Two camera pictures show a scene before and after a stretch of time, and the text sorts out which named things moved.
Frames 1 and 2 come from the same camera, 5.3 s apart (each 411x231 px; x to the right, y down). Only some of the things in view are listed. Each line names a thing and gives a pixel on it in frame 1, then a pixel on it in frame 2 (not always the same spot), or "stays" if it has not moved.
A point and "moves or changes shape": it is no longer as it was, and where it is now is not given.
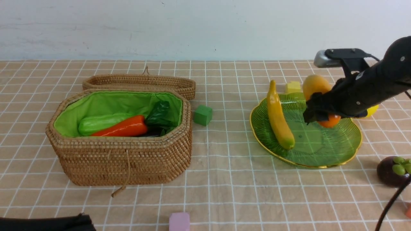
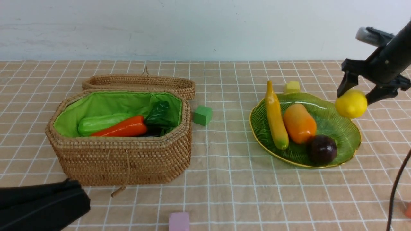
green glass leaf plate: x=314 y=145 stays
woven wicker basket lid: x=144 y=81 stays
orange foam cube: x=407 y=209 stays
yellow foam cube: x=293 y=87 stays
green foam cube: x=203 y=115 stays
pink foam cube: x=179 y=221 stays
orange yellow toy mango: x=314 y=83 → x=300 y=124
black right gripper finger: x=318 y=115 → x=379 y=92
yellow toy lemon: x=371 y=110 moves or changes shape
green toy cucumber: x=90 y=125 stays
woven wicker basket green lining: x=75 y=106 stays
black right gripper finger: x=318 y=99 → x=349 y=80
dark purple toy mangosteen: x=393 y=171 → x=320 y=150
